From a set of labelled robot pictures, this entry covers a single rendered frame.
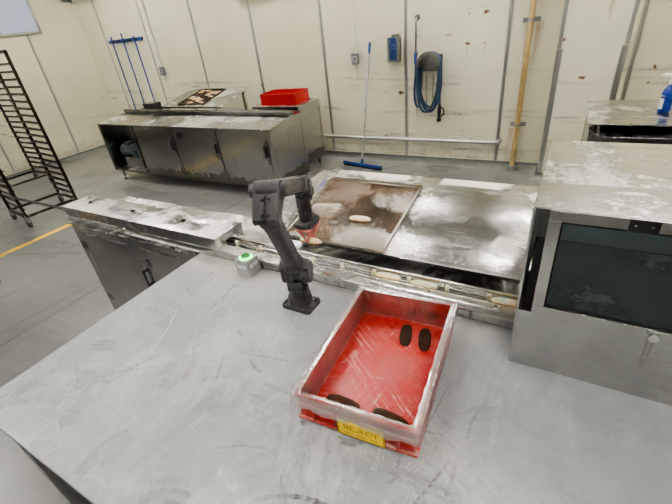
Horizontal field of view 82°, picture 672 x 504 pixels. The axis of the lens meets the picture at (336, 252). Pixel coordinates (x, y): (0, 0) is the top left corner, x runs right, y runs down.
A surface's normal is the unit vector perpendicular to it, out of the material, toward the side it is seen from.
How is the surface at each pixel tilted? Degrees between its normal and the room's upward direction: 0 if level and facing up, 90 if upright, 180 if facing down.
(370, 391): 0
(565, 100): 90
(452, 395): 0
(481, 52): 90
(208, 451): 0
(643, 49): 90
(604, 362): 89
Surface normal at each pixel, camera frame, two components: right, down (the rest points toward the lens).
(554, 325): -0.48, 0.51
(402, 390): -0.11, -0.85
